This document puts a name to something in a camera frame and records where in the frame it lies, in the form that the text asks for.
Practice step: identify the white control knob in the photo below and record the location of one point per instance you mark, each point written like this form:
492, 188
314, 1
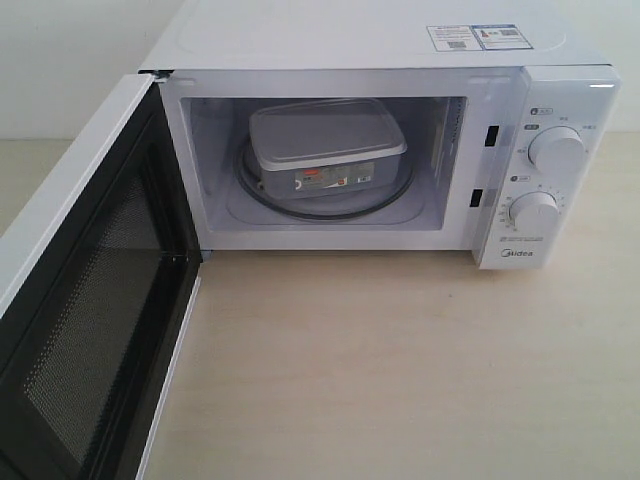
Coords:
535, 212
556, 148

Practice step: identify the glass turntable plate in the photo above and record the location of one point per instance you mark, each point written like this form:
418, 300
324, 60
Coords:
334, 208

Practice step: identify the white upper control knob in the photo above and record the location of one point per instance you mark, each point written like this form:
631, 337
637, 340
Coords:
556, 148

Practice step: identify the white lower control knob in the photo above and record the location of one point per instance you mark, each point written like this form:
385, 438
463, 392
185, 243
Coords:
535, 212

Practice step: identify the white microwave oven body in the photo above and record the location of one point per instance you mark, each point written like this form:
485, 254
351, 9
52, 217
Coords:
468, 117

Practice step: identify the white plastic lidded container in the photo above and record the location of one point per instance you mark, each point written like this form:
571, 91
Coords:
325, 147

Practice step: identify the blue white warning sticker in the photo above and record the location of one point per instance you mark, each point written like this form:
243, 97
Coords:
484, 37

